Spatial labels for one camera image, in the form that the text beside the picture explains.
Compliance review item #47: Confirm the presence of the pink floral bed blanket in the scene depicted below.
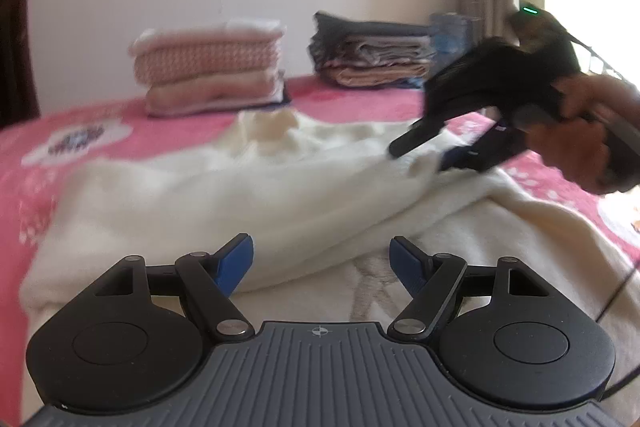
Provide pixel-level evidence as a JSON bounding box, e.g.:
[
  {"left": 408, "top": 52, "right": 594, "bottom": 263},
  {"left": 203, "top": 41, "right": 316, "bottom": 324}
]
[{"left": 0, "top": 74, "right": 640, "bottom": 358}]

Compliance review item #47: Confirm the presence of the light folded clothes stack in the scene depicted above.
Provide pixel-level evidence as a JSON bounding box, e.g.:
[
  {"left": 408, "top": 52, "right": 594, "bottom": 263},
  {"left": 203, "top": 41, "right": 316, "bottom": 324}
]
[{"left": 129, "top": 20, "right": 286, "bottom": 118}]

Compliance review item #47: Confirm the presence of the dark folded clothes stack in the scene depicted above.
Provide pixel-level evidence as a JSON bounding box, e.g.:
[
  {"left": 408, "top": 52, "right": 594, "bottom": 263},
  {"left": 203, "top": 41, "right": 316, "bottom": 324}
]
[{"left": 308, "top": 12, "right": 436, "bottom": 90}]

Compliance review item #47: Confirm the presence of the right hand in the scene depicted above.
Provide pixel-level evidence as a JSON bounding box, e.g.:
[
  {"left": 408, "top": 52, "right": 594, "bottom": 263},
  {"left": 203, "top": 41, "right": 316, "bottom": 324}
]
[{"left": 525, "top": 74, "right": 639, "bottom": 195}]

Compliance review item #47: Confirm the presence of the white fleece garment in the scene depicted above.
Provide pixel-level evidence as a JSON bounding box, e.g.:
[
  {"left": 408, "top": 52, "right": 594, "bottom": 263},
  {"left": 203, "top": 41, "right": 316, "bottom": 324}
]
[{"left": 19, "top": 108, "right": 640, "bottom": 408}]

